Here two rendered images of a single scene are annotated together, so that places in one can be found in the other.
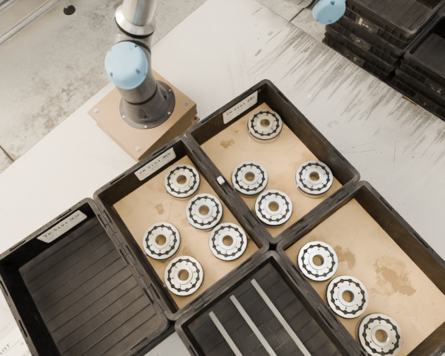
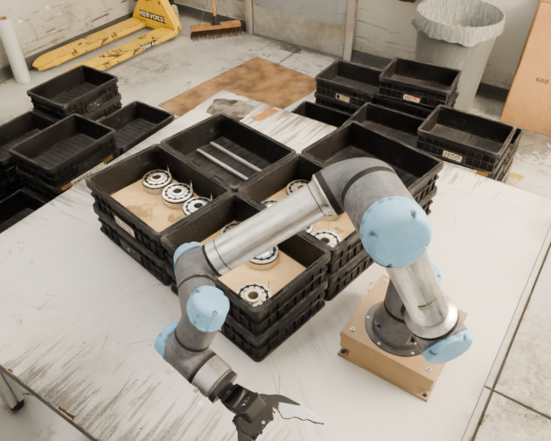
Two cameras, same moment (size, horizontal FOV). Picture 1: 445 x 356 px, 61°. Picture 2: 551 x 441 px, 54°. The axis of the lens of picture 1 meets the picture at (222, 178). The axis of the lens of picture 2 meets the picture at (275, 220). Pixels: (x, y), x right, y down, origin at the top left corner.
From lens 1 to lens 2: 1.52 m
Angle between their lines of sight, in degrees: 69
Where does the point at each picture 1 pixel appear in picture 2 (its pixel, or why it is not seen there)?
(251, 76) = (284, 423)
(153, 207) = (345, 230)
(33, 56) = not seen: outside the picture
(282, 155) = (231, 282)
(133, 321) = not seen: hidden behind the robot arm
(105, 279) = not seen: hidden behind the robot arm
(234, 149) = (282, 281)
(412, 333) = (133, 188)
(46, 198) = (464, 261)
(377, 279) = (151, 210)
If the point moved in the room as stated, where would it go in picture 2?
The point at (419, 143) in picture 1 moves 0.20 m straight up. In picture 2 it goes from (72, 359) to (52, 313)
